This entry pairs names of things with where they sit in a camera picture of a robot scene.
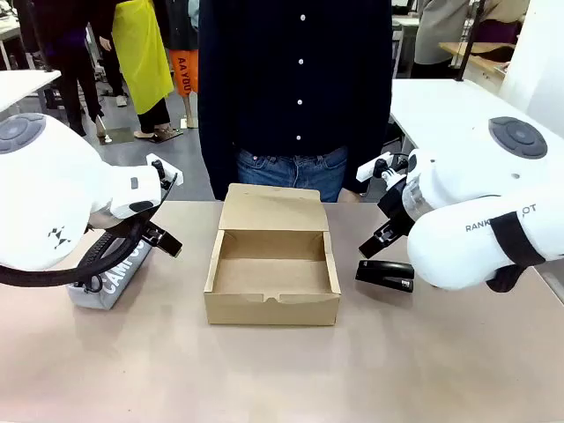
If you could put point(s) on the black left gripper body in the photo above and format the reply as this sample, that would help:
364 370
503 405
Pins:
138 229

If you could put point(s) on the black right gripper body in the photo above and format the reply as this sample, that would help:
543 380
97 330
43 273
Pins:
394 209

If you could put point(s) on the black stapler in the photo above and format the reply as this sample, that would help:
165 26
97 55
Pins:
388 275

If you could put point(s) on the gray Campus pencil case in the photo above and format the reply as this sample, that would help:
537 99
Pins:
114 286

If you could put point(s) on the brown cardboard box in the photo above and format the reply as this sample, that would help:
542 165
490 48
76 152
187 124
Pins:
269 308

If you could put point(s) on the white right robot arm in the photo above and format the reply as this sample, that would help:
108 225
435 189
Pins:
462 198

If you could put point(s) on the person's left forearm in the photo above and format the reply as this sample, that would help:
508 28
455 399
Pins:
374 154

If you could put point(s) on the person's right forearm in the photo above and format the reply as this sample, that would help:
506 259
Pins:
211 167

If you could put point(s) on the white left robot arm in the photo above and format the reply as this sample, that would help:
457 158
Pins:
44 185

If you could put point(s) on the person's left hand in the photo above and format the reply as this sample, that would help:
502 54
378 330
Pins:
352 197

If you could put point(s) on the large white table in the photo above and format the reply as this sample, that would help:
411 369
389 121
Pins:
440 106

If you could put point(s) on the person in navy shirt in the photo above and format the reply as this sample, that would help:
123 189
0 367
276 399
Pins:
286 88

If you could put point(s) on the mannequin with orange shorts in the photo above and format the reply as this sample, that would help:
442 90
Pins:
181 70

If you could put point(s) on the wooden workbench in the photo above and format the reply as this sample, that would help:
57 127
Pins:
484 66

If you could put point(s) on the person in dark clothes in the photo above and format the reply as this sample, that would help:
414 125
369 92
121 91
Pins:
75 66

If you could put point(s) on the person in yellow apron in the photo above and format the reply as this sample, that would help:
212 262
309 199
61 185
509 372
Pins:
141 53

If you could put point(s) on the person in beige coat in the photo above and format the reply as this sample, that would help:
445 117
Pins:
436 35

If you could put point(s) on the white table with grey legs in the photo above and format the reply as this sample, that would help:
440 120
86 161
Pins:
22 86

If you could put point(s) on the black pole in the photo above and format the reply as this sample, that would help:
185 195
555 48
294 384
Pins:
470 39

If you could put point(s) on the white partition panel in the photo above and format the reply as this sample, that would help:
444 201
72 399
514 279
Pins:
537 66

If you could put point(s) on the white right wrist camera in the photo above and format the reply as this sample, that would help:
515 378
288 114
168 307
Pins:
368 169

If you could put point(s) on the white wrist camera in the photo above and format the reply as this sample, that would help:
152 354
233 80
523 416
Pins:
368 169
152 158

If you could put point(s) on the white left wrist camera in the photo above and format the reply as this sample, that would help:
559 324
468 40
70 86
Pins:
152 158

